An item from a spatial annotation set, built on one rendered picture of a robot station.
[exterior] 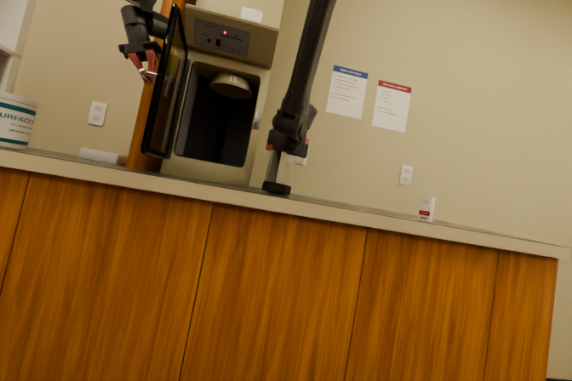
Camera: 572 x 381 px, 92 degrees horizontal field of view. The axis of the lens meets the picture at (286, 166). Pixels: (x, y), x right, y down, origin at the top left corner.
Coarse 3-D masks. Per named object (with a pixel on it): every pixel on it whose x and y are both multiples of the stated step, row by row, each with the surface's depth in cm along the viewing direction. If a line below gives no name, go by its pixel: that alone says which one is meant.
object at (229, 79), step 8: (224, 72) 107; (216, 80) 106; (224, 80) 105; (232, 80) 105; (240, 80) 107; (248, 80) 111; (216, 88) 116; (224, 88) 119; (232, 88) 120; (240, 88) 120; (248, 88) 109; (232, 96) 121; (240, 96) 121; (248, 96) 118
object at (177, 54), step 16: (176, 32) 77; (176, 48) 81; (160, 64) 69; (176, 64) 85; (176, 80) 90; (176, 96) 95; (160, 112) 77; (160, 128) 81; (144, 144) 68; (160, 144) 85
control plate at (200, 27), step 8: (200, 24) 94; (208, 24) 94; (216, 24) 94; (200, 32) 96; (208, 32) 96; (216, 32) 96; (232, 32) 96; (240, 32) 96; (248, 32) 96; (200, 40) 98; (224, 40) 98; (232, 40) 98; (240, 40) 98; (248, 40) 98; (216, 48) 100; (224, 48) 100; (232, 48) 100; (240, 48) 99
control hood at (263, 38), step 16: (192, 16) 93; (208, 16) 93; (224, 16) 93; (192, 32) 96; (256, 32) 96; (272, 32) 96; (208, 48) 100; (256, 48) 100; (272, 48) 99; (256, 64) 105
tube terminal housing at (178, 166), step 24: (216, 0) 104; (240, 0) 105; (264, 0) 107; (192, 48) 102; (216, 72) 110; (240, 72) 105; (264, 72) 105; (264, 96) 105; (168, 168) 98; (192, 168) 100; (216, 168) 101; (240, 168) 102
